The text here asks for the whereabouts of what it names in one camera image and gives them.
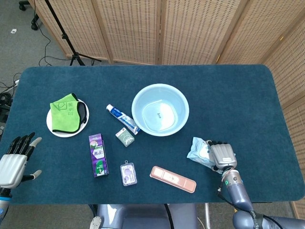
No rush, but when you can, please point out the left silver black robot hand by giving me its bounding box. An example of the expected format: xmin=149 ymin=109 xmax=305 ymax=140
xmin=0 ymin=132 xmax=42 ymax=189

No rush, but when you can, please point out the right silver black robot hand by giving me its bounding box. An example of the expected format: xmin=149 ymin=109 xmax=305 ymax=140
xmin=206 ymin=140 xmax=238 ymax=174

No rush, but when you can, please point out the wet wipes pack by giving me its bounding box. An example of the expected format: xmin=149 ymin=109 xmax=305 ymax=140
xmin=186 ymin=136 xmax=216 ymax=170

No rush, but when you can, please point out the purple carton box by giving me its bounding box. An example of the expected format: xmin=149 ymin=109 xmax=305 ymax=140
xmin=88 ymin=134 xmax=109 ymax=178

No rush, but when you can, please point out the small green white box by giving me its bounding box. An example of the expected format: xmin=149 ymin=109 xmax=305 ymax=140
xmin=115 ymin=127 xmax=135 ymax=147

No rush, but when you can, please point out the light blue plastic basin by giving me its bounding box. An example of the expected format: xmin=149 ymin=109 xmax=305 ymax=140
xmin=131 ymin=83 xmax=190 ymax=137

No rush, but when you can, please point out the white blue toothpaste tube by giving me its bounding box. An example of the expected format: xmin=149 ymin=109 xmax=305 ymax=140
xmin=106 ymin=104 xmax=141 ymax=135

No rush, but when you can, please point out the pink toothbrush case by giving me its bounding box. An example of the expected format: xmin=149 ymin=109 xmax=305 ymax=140
xmin=149 ymin=166 xmax=197 ymax=194

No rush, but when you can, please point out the white round plate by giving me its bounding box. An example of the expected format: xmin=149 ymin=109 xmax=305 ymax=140
xmin=46 ymin=99 xmax=90 ymax=138

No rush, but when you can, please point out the dark teal table mat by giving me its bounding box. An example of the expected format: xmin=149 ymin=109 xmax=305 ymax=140
xmin=0 ymin=64 xmax=303 ymax=206

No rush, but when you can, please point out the metal table leg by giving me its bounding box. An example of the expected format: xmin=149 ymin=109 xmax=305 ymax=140
xmin=204 ymin=203 xmax=212 ymax=229

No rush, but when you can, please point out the green cloth with black trim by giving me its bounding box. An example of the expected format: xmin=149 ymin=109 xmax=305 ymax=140
xmin=50 ymin=93 xmax=87 ymax=133

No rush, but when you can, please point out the clear purple floss case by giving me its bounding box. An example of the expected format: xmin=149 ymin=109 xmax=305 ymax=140
xmin=120 ymin=160 xmax=138 ymax=187

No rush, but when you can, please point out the blue-grey robot torso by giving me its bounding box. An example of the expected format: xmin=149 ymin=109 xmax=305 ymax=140
xmin=89 ymin=203 xmax=200 ymax=229

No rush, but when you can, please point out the black tripod stand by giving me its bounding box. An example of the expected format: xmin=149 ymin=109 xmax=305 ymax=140
xmin=44 ymin=0 xmax=102 ymax=66

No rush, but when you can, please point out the black office chair base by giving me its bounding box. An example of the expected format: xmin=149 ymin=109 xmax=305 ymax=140
xmin=18 ymin=0 xmax=40 ymax=31

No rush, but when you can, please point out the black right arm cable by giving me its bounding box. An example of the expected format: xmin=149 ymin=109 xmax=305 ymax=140
xmin=216 ymin=187 xmax=289 ymax=229

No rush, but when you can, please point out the black cable bundle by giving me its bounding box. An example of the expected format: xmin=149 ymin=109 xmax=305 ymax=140
xmin=0 ymin=73 xmax=22 ymax=125

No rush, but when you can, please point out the thin black floor cable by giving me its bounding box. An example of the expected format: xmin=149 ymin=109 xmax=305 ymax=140
xmin=33 ymin=0 xmax=72 ymax=66

